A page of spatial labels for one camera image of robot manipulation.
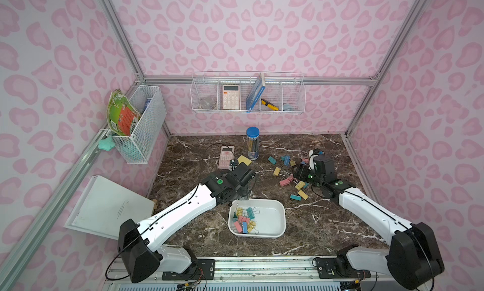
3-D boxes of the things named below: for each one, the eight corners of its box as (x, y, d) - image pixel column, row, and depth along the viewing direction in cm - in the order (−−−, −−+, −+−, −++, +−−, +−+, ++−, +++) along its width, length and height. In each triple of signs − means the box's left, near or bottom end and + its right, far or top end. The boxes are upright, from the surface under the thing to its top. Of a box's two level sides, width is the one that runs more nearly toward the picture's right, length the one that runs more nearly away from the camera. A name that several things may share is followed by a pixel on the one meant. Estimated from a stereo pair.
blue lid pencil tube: (246, 160, 110) (246, 135, 95) (246, 151, 115) (246, 126, 99) (258, 160, 110) (260, 135, 94) (258, 151, 115) (259, 126, 99)
